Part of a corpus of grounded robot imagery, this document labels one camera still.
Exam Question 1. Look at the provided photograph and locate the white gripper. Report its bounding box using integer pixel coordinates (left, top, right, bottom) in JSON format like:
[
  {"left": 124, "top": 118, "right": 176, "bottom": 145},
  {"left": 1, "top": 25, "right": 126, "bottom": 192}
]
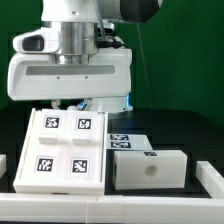
[{"left": 7, "top": 48, "right": 132, "bottom": 111}]

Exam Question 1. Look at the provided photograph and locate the white cabinet door panel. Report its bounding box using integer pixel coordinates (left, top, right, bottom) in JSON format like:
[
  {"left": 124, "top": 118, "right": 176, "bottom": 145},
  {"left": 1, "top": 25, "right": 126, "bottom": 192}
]
[{"left": 69, "top": 112, "right": 105, "bottom": 182}]

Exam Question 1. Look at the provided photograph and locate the white cabinet body box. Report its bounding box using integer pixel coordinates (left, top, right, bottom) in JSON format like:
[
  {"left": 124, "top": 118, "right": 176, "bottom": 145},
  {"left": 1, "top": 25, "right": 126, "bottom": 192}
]
[{"left": 13, "top": 109, "right": 108, "bottom": 195}]

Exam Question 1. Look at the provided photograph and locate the white small door panel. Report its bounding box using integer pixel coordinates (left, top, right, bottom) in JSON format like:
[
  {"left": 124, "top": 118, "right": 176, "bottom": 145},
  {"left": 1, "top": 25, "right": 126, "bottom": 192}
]
[{"left": 21, "top": 110, "right": 75, "bottom": 183}]

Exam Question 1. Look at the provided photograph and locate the white cabinet top block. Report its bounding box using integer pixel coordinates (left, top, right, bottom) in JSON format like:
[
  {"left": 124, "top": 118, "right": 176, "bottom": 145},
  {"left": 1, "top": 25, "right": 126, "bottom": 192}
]
[{"left": 113, "top": 150, "right": 187, "bottom": 190}]

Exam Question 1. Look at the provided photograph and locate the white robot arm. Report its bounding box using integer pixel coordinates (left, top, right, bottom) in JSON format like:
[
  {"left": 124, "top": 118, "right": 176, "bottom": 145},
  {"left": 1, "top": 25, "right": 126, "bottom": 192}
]
[{"left": 7, "top": 0, "right": 163, "bottom": 113}]

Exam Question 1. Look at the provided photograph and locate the white flat marker plate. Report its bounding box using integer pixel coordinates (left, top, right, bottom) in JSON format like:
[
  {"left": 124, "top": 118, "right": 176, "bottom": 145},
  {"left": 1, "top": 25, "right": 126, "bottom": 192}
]
[{"left": 107, "top": 134, "right": 152, "bottom": 151}]

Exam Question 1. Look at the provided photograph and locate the white block at left edge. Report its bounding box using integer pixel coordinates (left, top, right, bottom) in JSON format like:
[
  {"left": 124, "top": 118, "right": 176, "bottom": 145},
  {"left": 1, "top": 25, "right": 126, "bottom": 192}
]
[{"left": 0, "top": 154, "right": 7, "bottom": 179}]

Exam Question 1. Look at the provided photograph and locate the grey braided camera cable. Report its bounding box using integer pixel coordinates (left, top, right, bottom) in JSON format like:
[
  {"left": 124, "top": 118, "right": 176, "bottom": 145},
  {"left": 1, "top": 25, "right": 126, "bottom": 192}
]
[{"left": 93, "top": 0, "right": 133, "bottom": 49}]

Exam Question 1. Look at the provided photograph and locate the white front rail bar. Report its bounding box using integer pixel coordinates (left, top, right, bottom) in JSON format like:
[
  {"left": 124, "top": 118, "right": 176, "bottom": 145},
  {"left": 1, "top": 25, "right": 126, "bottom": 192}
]
[{"left": 0, "top": 161, "right": 224, "bottom": 224}]

